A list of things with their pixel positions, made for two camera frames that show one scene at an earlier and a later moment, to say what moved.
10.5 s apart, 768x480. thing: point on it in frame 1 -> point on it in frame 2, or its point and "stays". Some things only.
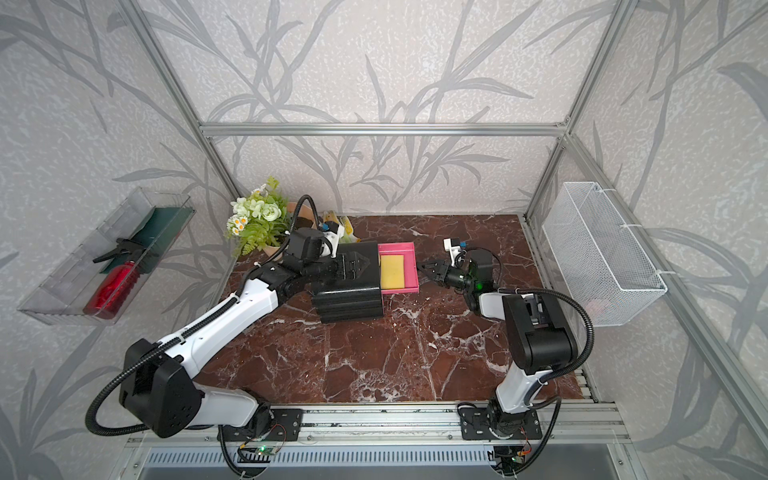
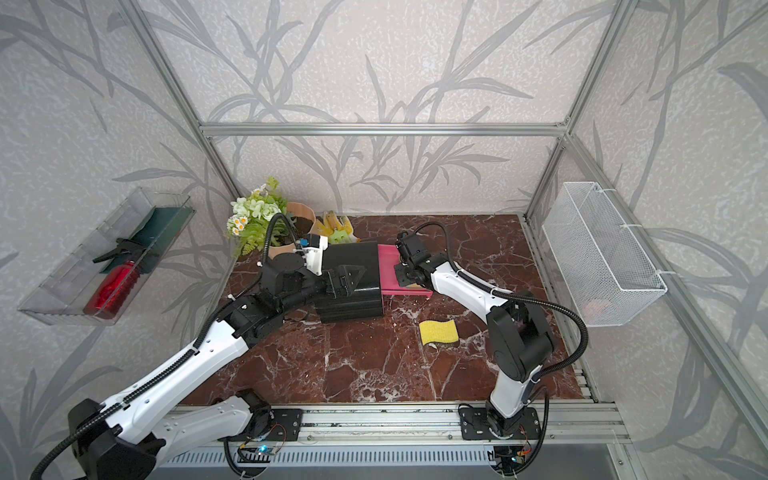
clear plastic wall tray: x=100 y=280 stays
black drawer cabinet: x=358 y=295 stays
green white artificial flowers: x=261 y=220 stays
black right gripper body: x=461 y=280 -> x=407 y=270
